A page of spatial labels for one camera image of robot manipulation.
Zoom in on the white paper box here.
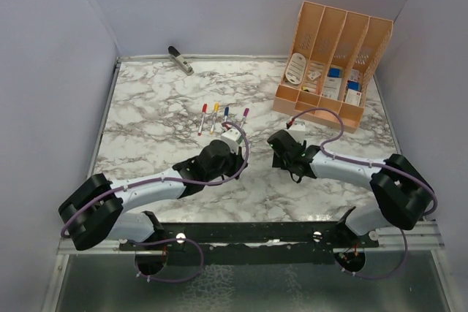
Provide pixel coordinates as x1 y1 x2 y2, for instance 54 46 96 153
322 77 342 100

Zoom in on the white oval perforated plate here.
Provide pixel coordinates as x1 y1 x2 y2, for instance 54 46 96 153
284 53 306 85

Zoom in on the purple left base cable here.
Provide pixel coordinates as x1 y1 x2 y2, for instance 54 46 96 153
127 237 205 284

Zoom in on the magenta-tipped white pen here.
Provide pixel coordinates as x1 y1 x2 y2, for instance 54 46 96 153
239 115 246 129

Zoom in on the orange-tipped white pen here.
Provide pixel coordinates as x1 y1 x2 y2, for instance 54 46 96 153
209 111 217 134

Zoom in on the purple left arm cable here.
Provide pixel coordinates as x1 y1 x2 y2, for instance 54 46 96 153
60 121 252 238

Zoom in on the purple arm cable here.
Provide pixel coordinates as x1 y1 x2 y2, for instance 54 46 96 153
60 121 252 238
287 107 439 218

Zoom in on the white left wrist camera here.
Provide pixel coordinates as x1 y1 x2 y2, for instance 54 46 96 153
220 128 243 154

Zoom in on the orange desk organizer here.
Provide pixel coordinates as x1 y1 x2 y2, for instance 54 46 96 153
273 1 393 133

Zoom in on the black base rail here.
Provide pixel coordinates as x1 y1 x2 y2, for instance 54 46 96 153
119 221 378 266

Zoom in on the red-tipped white pen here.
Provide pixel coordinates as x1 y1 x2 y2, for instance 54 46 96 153
197 110 206 136

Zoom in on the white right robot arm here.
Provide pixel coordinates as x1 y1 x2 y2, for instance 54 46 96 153
268 129 436 247

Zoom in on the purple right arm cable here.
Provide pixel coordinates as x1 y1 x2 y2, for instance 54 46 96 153
287 107 439 218

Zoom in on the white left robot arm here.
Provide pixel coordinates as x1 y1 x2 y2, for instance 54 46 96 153
58 140 249 251

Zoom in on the blue white box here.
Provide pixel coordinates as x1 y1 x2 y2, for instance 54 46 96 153
328 67 344 78

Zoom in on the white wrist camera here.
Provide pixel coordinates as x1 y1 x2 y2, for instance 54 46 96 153
286 121 306 144
220 128 243 154

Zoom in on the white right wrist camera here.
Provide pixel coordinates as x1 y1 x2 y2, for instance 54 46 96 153
286 121 306 144

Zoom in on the grey black stapler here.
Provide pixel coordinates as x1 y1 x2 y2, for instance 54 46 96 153
167 46 194 76

